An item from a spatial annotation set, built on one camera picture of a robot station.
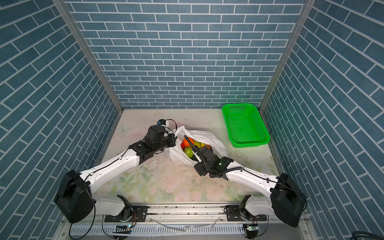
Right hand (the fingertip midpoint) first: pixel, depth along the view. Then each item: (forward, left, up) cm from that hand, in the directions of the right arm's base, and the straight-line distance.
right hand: (199, 161), depth 83 cm
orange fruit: (+11, +9, 0) cm, 15 cm away
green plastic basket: (+35, -31, -9) cm, 48 cm away
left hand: (+9, +12, +10) cm, 18 cm away
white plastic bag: (0, +13, +10) cm, 16 cm away
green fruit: (+6, +7, -2) cm, 10 cm away
